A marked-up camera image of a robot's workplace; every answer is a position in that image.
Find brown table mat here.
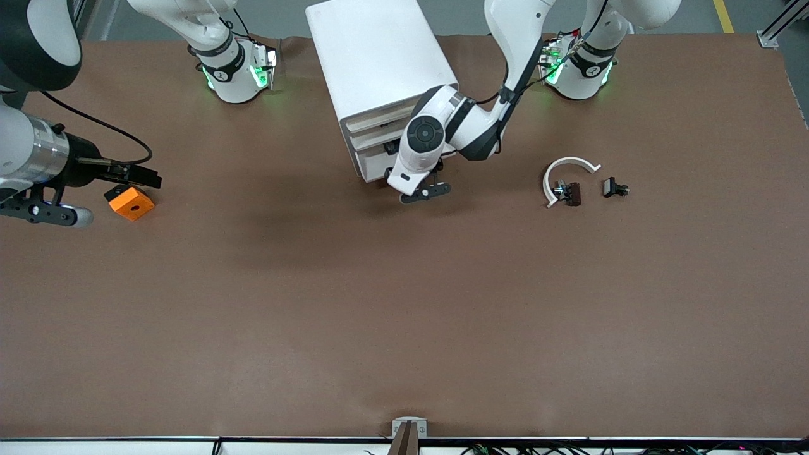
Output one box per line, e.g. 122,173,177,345
0,35,809,438

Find grey metal bracket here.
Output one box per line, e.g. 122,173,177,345
392,417,428,438

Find white curved pipe clamp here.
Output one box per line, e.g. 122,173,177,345
543,157,602,209

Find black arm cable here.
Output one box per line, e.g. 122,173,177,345
39,90,154,166
474,0,611,105

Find aluminium frame profile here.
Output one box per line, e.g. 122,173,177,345
757,0,809,49

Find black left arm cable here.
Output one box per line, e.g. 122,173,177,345
474,0,611,105

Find orange and black button box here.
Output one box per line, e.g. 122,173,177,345
104,183,155,222

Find black cable tangle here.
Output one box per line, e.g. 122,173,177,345
461,442,809,455

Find brown wooden post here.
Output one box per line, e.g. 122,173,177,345
391,422,421,455

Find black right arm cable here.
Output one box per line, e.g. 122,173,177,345
39,90,154,166

